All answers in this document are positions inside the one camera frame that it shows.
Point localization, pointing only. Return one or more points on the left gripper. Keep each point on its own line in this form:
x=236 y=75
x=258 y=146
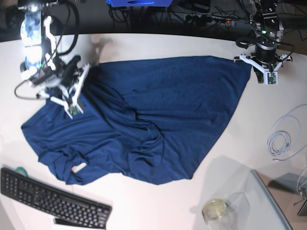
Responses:
x=265 y=62

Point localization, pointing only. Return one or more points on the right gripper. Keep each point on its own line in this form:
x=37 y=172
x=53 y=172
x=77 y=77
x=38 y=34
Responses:
x=62 y=84

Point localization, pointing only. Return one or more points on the blue t-shirt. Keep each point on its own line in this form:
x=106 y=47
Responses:
x=151 y=120

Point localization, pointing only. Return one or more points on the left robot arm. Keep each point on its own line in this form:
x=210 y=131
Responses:
x=269 y=30

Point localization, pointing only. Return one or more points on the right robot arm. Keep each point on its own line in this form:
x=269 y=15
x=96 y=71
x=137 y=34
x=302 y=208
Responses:
x=43 y=67

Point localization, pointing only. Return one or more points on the black power strip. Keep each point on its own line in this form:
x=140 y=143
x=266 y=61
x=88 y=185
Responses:
x=210 y=19

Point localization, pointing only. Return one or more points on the green tape roll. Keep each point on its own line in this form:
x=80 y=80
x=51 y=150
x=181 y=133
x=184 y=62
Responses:
x=21 y=171

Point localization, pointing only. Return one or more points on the blue box at top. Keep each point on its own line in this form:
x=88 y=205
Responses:
x=130 y=3

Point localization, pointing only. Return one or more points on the black keyboard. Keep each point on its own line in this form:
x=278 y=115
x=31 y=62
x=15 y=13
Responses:
x=72 y=209

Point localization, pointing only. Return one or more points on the grey metal stand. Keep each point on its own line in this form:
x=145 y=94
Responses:
x=290 y=193

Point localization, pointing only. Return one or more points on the clear glass jar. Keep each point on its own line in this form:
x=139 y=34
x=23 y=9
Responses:
x=229 y=213

